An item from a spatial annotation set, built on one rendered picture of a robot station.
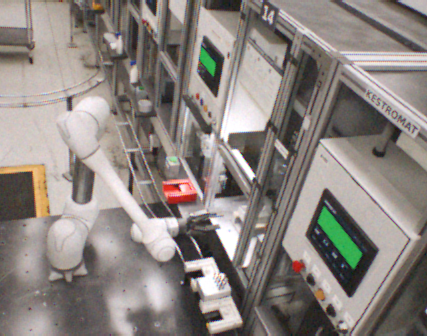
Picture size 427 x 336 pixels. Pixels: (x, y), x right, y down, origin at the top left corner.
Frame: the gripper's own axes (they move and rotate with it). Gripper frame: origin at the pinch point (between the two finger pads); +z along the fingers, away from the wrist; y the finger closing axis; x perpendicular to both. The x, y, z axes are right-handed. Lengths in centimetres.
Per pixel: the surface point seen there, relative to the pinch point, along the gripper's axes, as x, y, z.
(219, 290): -33.5, -8.1, -9.9
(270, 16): -1, 100, 2
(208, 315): -38.5, -17.5, -15.4
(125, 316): -20, -33, -47
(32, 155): 205, -100, -82
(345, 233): -73, 65, 0
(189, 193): 26.2, -4.2, -4.6
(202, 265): -14.8, -13.2, -10.4
